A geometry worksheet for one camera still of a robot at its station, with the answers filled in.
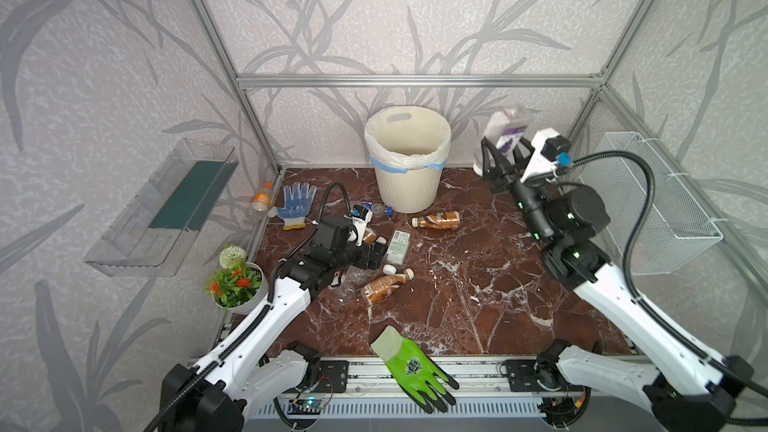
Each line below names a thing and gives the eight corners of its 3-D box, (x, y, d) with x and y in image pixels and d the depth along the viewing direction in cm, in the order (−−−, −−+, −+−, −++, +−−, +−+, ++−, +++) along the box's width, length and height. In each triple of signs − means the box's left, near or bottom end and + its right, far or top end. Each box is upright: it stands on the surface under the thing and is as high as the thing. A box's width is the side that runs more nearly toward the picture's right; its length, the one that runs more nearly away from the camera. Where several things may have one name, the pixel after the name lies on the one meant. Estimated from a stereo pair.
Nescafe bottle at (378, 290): (371, 307, 87) (369, 300, 82) (364, 294, 89) (362, 286, 85) (415, 283, 91) (416, 275, 87) (408, 271, 94) (408, 263, 89)
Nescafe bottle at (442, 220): (412, 232, 104) (413, 222, 99) (412, 221, 106) (412, 211, 102) (458, 232, 104) (461, 222, 99) (456, 221, 107) (459, 211, 102)
